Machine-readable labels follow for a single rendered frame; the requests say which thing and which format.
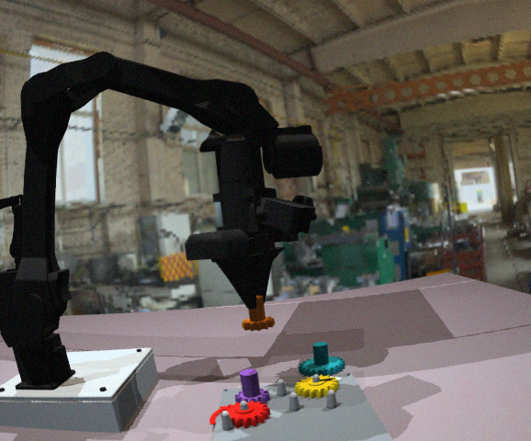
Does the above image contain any yellow gear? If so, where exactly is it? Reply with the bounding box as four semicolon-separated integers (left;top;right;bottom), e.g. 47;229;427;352
295;375;339;399

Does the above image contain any teal gear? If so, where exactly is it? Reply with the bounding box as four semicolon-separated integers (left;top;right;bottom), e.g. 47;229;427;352
299;342;345;377

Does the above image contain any orange gear with cylindrical handle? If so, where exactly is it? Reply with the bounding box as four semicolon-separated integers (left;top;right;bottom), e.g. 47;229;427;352
242;296;276;332

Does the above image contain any purple gear with cylindrical handle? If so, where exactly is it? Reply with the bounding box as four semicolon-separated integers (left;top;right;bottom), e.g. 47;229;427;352
235;368;270;404

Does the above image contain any red gear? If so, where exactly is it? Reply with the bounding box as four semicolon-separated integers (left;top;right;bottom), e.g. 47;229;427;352
221;401;270;429

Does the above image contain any red curved arrow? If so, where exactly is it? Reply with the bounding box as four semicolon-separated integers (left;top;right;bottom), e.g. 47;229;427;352
209;406;228;424

